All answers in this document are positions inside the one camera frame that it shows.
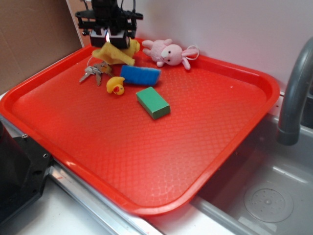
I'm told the brown cardboard panel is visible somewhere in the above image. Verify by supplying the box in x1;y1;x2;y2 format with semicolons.
0;0;82;94

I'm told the aluminium rail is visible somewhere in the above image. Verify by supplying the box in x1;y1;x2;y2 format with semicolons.
0;115;157;235

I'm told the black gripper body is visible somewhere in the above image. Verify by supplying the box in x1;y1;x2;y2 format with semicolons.
75;0;143;39

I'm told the grey sink basin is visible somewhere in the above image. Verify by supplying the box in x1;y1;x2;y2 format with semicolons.
192;115;313;235

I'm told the red plastic tray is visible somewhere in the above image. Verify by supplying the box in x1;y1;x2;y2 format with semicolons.
0;46;280;217

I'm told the silver key bunch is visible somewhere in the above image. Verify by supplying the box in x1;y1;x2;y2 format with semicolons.
79;56;114;86

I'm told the green block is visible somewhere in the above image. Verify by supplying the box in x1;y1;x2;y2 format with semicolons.
136;87;171;120

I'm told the blue sponge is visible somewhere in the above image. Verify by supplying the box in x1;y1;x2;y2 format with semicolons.
120;65;161;86

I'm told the grey sink faucet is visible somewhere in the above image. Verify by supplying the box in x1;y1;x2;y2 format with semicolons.
276;38;313;145

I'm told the yellow rubber duck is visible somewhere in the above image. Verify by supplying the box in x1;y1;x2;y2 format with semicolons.
106;76;125;95

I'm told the pink plush bunny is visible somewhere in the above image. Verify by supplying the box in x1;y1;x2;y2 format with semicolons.
142;39;200;70

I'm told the yellow cloth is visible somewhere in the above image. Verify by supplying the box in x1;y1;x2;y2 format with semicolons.
92;39;140;66

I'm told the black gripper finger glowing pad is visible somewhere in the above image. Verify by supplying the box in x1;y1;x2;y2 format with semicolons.
90;28;108;47
108;27;130;48

